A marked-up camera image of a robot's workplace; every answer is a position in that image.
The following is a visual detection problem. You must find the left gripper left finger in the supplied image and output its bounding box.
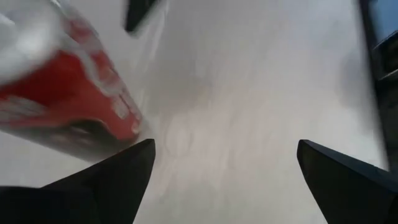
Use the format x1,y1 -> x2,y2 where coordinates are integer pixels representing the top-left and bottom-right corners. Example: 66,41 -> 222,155
0,139 -> 155,224

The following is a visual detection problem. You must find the red cola can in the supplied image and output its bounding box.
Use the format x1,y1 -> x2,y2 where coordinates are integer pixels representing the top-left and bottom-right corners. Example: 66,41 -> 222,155
0,0 -> 144,162

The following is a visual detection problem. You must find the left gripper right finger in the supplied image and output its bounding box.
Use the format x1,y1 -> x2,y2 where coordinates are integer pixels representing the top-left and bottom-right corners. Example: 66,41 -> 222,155
297,139 -> 398,224

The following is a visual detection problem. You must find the computer monitor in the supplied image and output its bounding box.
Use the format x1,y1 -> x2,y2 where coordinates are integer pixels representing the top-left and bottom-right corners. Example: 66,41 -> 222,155
369,0 -> 398,43

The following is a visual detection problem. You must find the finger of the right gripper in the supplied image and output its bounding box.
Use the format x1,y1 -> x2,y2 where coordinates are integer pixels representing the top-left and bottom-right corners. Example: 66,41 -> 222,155
124,0 -> 160,34

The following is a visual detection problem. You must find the black aluminium table frame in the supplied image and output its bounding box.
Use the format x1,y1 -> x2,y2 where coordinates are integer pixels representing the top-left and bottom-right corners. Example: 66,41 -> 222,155
357,0 -> 398,175

